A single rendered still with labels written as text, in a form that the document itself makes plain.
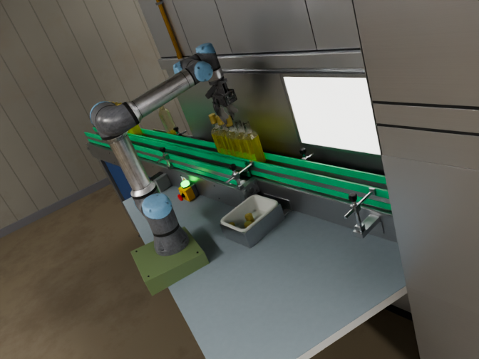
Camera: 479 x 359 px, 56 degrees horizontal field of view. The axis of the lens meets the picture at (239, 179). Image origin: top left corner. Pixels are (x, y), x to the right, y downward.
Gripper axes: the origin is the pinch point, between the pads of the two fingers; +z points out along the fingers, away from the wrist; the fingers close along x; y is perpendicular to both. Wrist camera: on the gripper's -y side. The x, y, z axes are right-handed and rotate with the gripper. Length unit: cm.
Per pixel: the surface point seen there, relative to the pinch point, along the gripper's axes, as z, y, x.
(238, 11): -42.7, 10.4, 16.6
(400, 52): -38, 106, -21
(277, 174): 22.8, 26.3, -3.3
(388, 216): 28, 81, -6
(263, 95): -6.4, 13.5, 13.0
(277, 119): 5.2, 18.1, 12.8
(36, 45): -37, -291, 25
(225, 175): 22.8, 0.5, -12.8
